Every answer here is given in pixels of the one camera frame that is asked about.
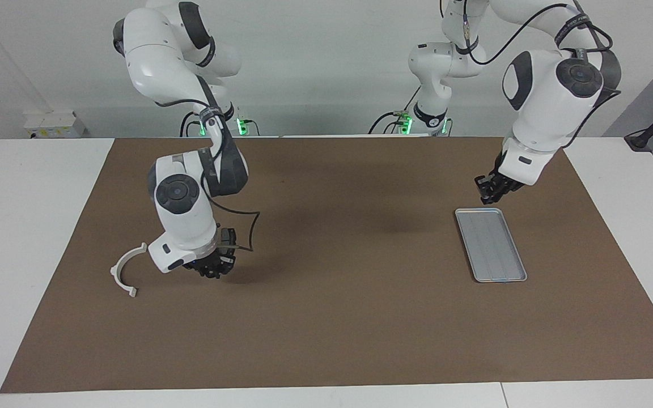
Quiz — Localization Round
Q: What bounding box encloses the silver metal tray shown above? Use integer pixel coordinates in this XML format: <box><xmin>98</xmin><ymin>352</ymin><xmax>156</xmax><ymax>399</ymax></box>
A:
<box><xmin>455</xmin><ymin>208</ymin><xmax>528</xmax><ymax>283</ymax></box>

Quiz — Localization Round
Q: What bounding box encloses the brown table mat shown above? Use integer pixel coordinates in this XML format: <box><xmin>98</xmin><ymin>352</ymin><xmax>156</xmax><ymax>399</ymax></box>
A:
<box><xmin>0</xmin><ymin>136</ymin><xmax>653</xmax><ymax>394</ymax></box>

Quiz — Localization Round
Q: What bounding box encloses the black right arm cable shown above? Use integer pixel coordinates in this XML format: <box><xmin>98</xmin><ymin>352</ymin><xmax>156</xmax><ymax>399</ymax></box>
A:
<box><xmin>154</xmin><ymin>99</ymin><xmax>262</xmax><ymax>253</ymax></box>

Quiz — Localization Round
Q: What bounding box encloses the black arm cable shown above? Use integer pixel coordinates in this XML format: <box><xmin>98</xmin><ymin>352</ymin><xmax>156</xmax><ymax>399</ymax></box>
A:
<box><xmin>463</xmin><ymin>0</ymin><xmax>622</xmax><ymax>151</ymax></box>
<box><xmin>154</xmin><ymin>99</ymin><xmax>262</xmax><ymax>253</ymax></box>

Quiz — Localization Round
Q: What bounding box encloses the white half ring bracket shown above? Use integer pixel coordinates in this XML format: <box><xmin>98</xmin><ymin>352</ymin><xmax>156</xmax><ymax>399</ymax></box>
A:
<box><xmin>110</xmin><ymin>243</ymin><xmax>148</xmax><ymax>298</ymax></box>

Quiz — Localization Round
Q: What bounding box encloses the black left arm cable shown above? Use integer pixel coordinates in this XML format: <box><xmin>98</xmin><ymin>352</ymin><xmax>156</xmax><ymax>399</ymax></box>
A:
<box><xmin>463</xmin><ymin>0</ymin><xmax>622</xmax><ymax>151</ymax></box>

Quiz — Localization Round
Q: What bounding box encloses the black left base cable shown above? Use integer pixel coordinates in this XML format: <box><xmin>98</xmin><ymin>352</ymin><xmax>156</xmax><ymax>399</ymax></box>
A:
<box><xmin>368</xmin><ymin>110</ymin><xmax>412</xmax><ymax>135</ymax></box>

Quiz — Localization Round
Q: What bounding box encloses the black base cable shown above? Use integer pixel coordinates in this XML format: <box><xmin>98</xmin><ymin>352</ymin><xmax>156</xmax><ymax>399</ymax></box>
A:
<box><xmin>179</xmin><ymin>110</ymin><xmax>202</xmax><ymax>137</ymax></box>
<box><xmin>368</xmin><ymin>110</ymin><xmax>412</xmax><ymax>135</ymax></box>

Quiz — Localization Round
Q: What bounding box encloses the black right base cable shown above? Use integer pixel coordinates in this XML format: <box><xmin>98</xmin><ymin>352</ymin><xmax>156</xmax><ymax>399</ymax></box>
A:
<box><xmin>179</xmin><ymin>110</ymin><xmax>202</xmax><ymax>137</ymax></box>

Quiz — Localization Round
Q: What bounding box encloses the white wall socket box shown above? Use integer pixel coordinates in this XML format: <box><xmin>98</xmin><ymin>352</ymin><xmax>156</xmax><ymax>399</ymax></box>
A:
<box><xmin>23</xmin><ymin>110</ymin><xmax>86</xmax><ymax>138</ymax></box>

